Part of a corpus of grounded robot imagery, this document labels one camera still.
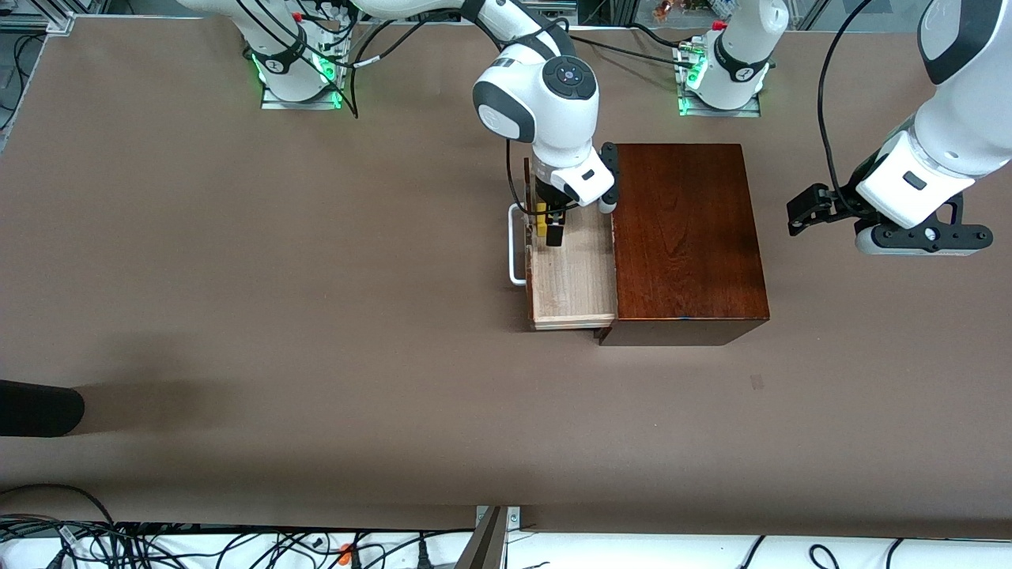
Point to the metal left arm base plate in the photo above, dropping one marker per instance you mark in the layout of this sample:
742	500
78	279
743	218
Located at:
743	113

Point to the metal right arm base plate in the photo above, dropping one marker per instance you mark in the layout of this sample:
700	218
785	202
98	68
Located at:
300	104

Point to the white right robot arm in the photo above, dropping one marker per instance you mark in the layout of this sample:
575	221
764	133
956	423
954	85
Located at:
545	103

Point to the yellow block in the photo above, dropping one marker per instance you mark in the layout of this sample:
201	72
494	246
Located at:
541	231

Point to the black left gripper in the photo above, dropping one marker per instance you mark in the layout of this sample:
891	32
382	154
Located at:
844	197

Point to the black rounded object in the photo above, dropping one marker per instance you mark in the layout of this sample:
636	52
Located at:
35	408

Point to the brown table cover mat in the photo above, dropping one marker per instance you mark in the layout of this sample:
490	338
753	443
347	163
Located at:
395	395

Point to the orange plug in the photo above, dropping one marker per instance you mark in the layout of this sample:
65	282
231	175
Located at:
345	555

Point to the dark brown wooden cabinet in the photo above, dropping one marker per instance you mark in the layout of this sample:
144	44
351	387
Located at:
688	237

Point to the aluminium post with bracket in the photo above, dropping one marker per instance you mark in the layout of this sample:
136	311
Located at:
486	545

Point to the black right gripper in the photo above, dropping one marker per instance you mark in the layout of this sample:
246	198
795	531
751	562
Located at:
548	194

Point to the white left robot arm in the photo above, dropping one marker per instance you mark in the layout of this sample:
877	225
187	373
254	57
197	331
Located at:
949	134

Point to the aluminium corner profile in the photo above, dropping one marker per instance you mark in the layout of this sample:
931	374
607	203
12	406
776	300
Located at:
39	22

